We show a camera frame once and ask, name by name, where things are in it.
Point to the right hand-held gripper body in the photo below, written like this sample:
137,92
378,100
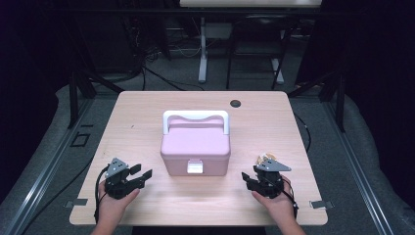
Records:
270,182

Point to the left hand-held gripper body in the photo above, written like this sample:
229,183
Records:
115,182

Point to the person's right hand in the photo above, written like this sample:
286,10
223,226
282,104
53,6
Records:
280,205

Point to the person's left hand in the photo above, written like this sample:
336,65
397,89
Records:
112,209

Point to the crumpled yellow white wrapper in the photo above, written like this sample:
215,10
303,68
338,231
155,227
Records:
269,156

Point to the grey tape piece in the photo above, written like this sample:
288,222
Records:
321,204
78,202

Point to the black metal stand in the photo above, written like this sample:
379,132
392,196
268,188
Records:
73,104
340,107

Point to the white desk leg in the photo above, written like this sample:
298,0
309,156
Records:
277,70
203,49

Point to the dark equipment rack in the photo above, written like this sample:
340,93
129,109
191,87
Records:
107,39

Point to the black chair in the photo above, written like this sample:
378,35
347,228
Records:
261,32

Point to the black metal crossbar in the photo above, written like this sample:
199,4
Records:
130,11

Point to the aluminium floor rail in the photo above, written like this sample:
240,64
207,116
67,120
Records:
368,196
49,164

